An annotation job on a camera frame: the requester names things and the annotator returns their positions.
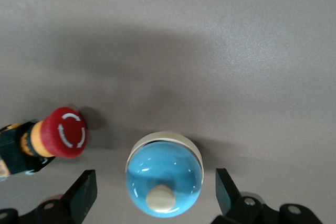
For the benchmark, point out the red emergency stop yellow collar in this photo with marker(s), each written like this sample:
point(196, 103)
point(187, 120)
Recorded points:
point(65, 132)

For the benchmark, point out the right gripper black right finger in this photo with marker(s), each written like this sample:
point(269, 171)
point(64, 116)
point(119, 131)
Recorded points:
point(236, 208)

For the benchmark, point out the blue bell with cream knob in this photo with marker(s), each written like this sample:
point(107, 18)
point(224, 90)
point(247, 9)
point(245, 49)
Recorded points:
point(162, 171)

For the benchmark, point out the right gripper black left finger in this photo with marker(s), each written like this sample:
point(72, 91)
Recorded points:
point(76, 203)

